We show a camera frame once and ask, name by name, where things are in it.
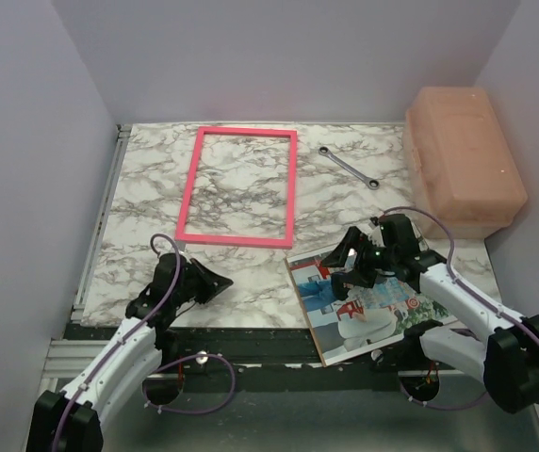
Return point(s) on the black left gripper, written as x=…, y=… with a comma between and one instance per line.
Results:
x=212, y=282

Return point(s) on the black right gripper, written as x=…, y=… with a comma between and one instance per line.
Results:
x=338, y=256

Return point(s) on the printed photo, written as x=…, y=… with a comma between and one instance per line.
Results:
x=368, y=311

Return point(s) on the pink photo frame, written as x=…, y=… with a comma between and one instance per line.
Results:
x=240, y=188

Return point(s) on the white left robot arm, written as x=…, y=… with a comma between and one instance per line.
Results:
x=75, y=418

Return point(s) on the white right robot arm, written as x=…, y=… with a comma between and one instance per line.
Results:
x=499, y=348

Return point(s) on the silver ratchet wrench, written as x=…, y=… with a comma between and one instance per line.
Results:
x=371, y=183

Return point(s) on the translucent orange plastic box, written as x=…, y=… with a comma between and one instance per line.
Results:
x=460, y=166

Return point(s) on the aluminium extrusion rail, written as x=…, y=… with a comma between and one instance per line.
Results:
x=67, y=358

